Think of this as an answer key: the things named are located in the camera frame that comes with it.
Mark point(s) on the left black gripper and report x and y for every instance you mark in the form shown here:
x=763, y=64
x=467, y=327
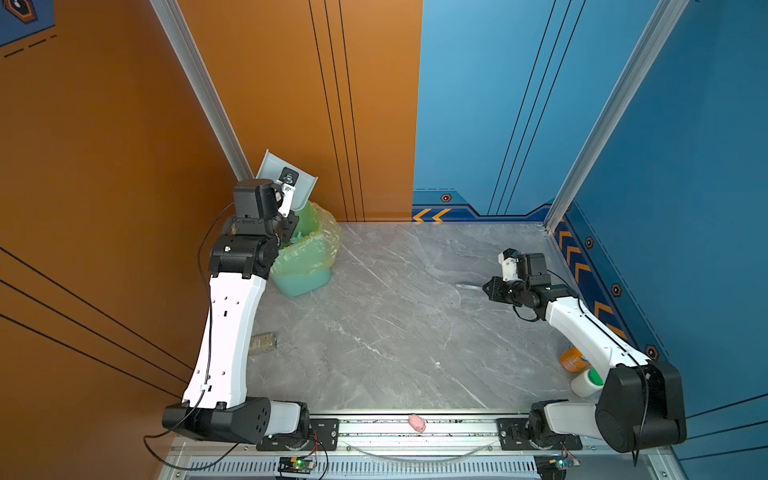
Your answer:
x=289, y=227

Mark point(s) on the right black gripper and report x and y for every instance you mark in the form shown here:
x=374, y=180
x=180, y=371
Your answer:
x=493, y=288

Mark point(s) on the grey-blue plastic dustpan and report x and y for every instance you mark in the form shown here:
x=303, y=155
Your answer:
x=280, y=171

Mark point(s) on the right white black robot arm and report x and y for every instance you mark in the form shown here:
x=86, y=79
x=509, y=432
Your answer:
x=641, y=403

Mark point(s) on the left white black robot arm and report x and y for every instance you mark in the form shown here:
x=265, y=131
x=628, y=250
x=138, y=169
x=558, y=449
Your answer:
x=215, y=405

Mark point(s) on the clear yellow bin liner bag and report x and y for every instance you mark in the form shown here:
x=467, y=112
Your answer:
x=314, y=246

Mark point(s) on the green plastic trash bin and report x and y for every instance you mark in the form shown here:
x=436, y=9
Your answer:
x=297, y=285

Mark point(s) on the white bottle green cap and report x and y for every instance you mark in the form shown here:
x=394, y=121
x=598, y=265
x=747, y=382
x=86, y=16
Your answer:
x=587, y=383

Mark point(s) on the right green circuit board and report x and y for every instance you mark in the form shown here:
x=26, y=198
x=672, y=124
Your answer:
x=555, y=468

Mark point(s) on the green circuit board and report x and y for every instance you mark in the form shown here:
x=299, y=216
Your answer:
x=555, y=468
x=296, y=468

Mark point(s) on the left green circuit board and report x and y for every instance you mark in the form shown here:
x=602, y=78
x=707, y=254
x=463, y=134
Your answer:
x=296, y=468

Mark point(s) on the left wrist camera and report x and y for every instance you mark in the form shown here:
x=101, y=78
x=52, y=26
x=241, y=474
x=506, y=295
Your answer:
x=287, y=181

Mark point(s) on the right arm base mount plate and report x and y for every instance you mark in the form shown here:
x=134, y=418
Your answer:
x=513, y=435

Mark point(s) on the pink toy on rail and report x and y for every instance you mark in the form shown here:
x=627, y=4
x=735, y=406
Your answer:
x=417, y=423

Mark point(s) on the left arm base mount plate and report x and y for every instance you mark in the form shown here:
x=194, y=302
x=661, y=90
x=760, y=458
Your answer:
x=323, y=429

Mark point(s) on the aluminium front rail frame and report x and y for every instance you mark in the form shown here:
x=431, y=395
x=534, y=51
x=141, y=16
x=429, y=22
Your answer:
x=381, y=445

